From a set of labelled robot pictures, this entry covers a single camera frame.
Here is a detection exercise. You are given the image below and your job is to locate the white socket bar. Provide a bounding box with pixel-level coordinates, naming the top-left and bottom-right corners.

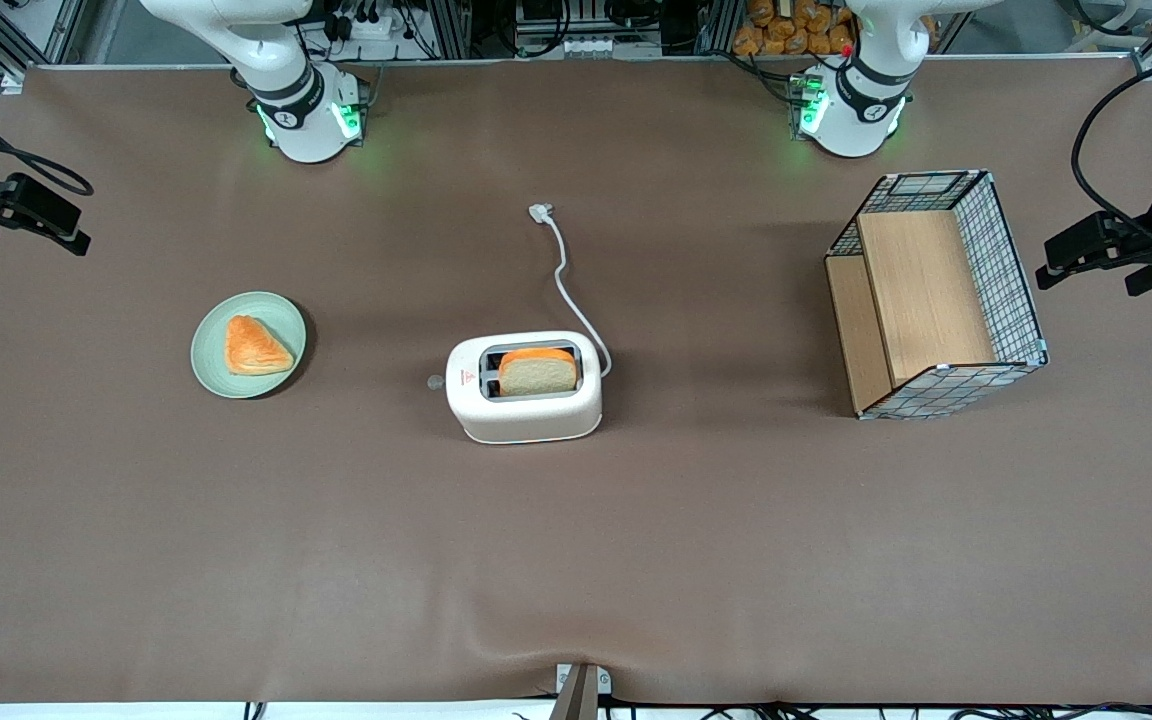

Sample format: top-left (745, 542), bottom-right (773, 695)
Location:
top-left (514, 35), bottom-right (664, 58)

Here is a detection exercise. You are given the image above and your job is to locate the triangular orange pastry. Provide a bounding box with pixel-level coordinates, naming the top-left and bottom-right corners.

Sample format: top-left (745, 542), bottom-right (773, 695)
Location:
top-left (225, 315), bottom-right (296, 377)

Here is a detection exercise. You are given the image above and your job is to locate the bag of orange buns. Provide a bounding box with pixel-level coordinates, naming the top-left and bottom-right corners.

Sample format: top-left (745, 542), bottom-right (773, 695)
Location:
top-left (731, 0), bottom-right (857, 57)

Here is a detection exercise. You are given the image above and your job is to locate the wire basket with wooden panels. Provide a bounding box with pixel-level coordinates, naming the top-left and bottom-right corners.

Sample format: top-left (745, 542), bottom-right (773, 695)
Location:
top-left (824, 169), bottom-right (1050, 421)

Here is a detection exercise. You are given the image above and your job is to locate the white power strip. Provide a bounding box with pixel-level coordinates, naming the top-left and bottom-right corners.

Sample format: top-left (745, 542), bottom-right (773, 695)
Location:
top-left (331, 8), bottom-right (424, 41)

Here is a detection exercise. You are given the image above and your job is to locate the white toaster power cord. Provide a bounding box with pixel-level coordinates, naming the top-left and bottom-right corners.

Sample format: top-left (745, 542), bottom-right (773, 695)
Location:
top-left (528, 203), bottom-right (614, 379)

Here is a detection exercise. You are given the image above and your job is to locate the aluminium frame post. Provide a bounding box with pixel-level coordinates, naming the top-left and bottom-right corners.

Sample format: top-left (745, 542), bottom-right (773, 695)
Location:
top-left (424, 0), bottom-right (469, 61)
top-left (693, 0), bottom-right (737, 56)

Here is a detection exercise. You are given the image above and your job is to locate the pale green round plate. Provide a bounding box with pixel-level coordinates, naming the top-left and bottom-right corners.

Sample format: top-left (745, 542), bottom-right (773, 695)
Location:
top-left (190, 291), bottom-right (308, 400)

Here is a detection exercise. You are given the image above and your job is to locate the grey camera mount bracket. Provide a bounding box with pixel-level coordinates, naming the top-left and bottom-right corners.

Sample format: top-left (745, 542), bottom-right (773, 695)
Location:
top-left (550, 662), bottom-right (613, 720)

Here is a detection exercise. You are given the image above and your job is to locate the white two-slot toaster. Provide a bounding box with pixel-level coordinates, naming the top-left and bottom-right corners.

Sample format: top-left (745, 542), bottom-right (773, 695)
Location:
top-left (445, 330), bottom-right (604, 445)

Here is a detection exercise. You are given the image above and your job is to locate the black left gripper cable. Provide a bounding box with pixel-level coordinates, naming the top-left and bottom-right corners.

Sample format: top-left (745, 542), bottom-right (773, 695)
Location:
top-left (1070, 48), bottom-right (1152, 241)

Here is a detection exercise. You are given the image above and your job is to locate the bread slice in toaster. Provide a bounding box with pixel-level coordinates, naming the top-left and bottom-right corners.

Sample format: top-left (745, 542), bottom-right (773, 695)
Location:
top-left (497, 346), bottom-right (579, 397)

